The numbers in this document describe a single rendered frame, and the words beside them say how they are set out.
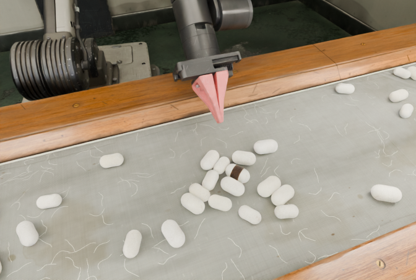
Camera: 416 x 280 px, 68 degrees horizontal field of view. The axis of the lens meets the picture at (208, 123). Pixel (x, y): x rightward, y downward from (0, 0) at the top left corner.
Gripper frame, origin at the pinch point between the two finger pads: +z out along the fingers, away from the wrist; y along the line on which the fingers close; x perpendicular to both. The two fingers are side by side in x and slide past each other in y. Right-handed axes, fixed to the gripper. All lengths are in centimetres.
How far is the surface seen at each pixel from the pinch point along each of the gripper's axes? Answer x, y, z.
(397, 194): -11.4, 18.0, 16.4
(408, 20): 100, 161, -39
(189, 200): -5.8, -8.6, 10.2
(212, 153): -1.6, -3.0, 5.1
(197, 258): -8.7, -9.6, 16.6
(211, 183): -4.5, -4.8, 9.0
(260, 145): -2.3, 4.7, 5.8
